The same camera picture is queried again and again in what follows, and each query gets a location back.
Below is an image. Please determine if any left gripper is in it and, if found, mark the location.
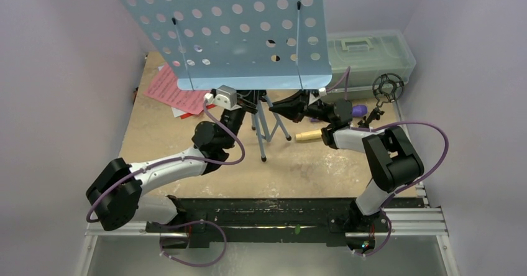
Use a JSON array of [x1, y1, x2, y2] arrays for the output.
[[219, 75, 259, 149]]

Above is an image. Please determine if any cream recorder flute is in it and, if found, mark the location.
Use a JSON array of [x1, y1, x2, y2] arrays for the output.
[[295, 129, 322, 142]]

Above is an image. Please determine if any purple microphone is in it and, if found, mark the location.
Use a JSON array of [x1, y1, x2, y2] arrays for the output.
[[309, 104, 368, 123]]

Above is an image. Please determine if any red folder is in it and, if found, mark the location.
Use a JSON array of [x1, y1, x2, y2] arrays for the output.
[[179, 104, 217, 120]]

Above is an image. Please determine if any light blue music stand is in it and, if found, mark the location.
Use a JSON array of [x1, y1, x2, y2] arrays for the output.
[[117, 0, 334, 163]]

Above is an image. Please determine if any pink sheet music page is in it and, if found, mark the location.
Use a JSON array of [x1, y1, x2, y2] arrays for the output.
[[143, 63, 209, 115]]

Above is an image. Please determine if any black tripod microphone stand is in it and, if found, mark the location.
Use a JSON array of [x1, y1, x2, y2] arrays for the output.
[[358, 73, 405, 129]]

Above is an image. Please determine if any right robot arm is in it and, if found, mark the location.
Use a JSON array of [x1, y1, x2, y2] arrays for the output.
[[269, 90, 424, 231]]

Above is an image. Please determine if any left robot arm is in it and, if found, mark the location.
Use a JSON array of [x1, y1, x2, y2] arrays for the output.
[[86, 88, 260, 231]]

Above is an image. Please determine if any translucent green storage box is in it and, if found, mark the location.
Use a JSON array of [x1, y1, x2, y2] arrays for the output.
[[327, 29, 416, 99]]

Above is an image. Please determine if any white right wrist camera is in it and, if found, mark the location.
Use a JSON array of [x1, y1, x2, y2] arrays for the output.
[[308, 87, 327, 105]]

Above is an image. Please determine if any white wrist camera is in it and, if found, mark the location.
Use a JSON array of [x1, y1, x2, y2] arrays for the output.
[[308, 87, 327, 105], [204, 85, 241, 111]]

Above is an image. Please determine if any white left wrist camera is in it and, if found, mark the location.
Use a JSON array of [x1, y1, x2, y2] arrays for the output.
[[204, 85, 241, 111]]

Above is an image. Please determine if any black mounting rail base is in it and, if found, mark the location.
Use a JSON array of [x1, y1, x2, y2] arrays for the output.
[[146, 197, 425, 251]]

